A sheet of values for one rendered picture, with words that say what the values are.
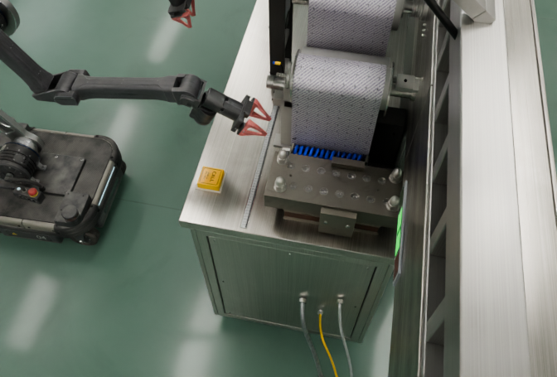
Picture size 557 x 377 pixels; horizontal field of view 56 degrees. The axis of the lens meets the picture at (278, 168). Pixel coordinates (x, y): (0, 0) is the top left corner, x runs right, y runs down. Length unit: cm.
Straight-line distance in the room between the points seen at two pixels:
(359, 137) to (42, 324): 169
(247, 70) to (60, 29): 206
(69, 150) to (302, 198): 155
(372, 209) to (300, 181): 22
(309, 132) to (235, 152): 31
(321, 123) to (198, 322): 125
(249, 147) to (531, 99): 89
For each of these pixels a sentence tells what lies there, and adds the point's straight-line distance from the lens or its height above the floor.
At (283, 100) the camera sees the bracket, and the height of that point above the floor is 113.
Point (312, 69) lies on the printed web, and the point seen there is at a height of 131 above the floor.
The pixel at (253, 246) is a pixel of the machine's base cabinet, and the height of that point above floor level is 81.
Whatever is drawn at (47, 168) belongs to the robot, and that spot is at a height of 26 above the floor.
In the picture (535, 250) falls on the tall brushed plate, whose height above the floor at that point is 144.
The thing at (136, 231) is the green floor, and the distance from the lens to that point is 268.
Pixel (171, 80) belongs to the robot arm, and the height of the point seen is 123.
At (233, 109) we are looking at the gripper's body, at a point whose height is 116.
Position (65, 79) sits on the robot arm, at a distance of 167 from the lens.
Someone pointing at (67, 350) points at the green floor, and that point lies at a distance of 254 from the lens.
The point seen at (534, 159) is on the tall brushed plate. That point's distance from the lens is 116.
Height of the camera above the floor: 228
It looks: 55 degrees down
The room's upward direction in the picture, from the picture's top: straight up
